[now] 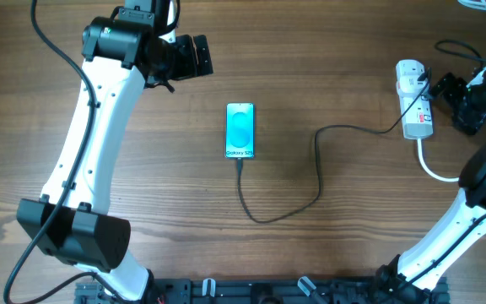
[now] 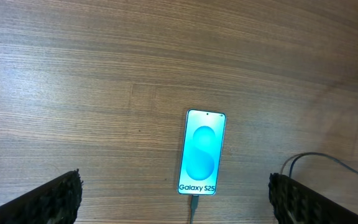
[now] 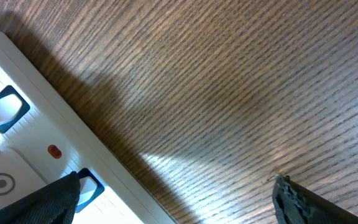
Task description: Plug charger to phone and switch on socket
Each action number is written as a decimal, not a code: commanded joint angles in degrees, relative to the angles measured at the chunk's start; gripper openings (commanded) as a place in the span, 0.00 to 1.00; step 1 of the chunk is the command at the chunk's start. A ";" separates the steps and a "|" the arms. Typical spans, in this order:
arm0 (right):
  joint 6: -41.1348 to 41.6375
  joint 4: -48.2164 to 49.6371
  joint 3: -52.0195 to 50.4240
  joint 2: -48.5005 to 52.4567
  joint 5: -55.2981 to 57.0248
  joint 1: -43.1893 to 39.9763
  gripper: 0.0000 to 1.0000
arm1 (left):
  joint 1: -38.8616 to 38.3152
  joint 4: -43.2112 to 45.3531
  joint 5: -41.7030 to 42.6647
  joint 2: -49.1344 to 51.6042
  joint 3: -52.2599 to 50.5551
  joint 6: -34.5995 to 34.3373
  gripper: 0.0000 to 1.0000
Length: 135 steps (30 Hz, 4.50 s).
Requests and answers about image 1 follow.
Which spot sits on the blue Galaxy smartphone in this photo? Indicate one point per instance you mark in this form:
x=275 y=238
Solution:
x=240 y=131

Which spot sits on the white charger adapter plug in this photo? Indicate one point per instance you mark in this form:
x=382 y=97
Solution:
x=411 y=77

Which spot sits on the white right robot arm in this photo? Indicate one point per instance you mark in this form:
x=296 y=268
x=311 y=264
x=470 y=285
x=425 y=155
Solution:
x=465 y=221

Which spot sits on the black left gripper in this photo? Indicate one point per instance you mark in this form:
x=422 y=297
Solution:
x=188 y=67

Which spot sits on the white power strip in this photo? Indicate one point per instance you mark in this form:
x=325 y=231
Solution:
x=416 y=115

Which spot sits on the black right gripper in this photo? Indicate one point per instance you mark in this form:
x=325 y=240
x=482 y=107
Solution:
x=466 y=122

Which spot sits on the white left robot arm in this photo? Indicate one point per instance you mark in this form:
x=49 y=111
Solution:
x=134 y=49

